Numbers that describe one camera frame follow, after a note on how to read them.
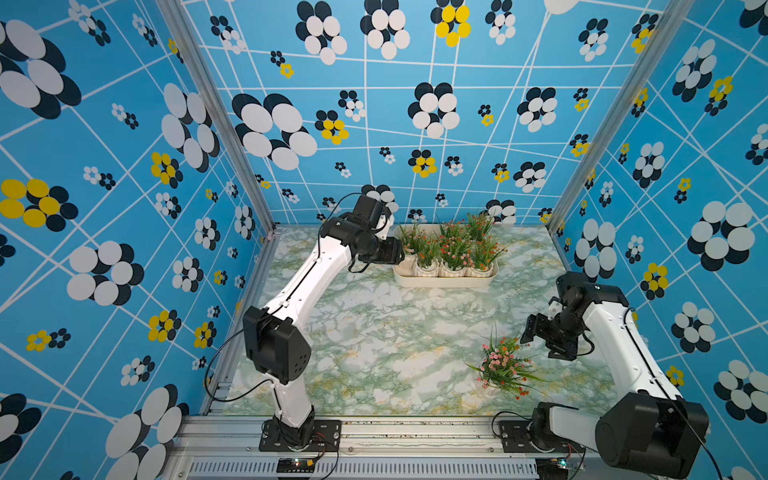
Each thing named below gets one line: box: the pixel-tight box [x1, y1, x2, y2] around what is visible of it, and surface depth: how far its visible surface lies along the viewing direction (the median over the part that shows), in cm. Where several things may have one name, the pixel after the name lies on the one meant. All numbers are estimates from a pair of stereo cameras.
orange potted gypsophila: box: [470, 233, 508, 278], surface depth 98 cm
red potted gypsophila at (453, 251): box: [439, 234, 471, 271], surface depth 96 cm
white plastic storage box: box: [393, 223, 499, 288], surface depth 101 cm
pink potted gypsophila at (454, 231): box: [440, 219, 469, 241], surface depth 102 cm
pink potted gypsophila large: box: [463, 321, 546, 400], surface depth 72 cm
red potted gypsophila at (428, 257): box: [415, 236, 441, 277], surface depth 101 cm
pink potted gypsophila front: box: [399, 225, 425, 275], surface depth 103 cm
